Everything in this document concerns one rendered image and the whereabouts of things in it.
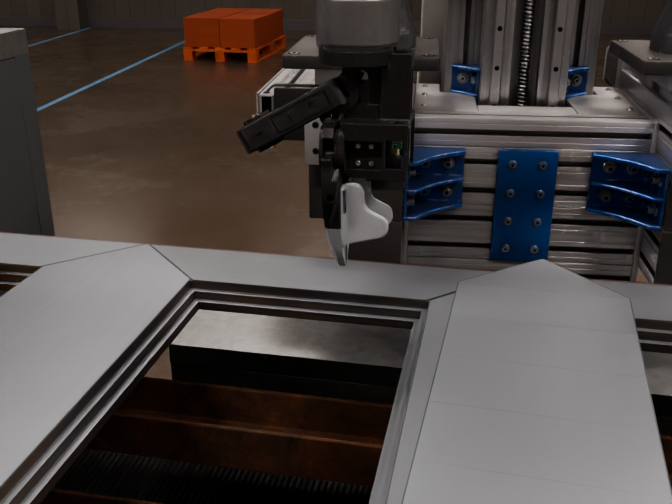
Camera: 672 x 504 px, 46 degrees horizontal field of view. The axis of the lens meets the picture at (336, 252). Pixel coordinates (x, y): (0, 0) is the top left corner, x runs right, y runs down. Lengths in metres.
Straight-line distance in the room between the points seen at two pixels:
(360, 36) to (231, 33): 7.23
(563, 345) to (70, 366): 0.45
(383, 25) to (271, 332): 0.54
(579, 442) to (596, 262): 0.67
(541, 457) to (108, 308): 0.46
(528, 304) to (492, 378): 0.16
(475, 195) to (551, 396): 0.58
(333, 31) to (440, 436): 0.35
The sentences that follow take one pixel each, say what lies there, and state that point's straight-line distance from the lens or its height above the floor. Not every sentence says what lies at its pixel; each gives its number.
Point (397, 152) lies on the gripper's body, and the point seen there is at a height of 1.01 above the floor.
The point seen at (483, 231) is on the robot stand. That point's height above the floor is 0.77.
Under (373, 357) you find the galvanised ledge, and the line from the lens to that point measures 1.06.
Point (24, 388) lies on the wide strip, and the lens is 0.73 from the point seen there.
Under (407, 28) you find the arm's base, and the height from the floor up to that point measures 1.07.
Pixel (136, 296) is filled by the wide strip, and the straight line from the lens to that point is 0.87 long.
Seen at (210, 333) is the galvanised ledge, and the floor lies 0.68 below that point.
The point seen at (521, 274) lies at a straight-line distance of 0.91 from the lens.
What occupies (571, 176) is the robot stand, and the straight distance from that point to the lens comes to 1.23.
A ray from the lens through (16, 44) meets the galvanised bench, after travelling 1.43.
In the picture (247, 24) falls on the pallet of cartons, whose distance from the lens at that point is 7.85.
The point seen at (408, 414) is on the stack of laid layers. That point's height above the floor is 0.84.
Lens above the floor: 1.21
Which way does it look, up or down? 22 degrees down
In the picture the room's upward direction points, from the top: straight up
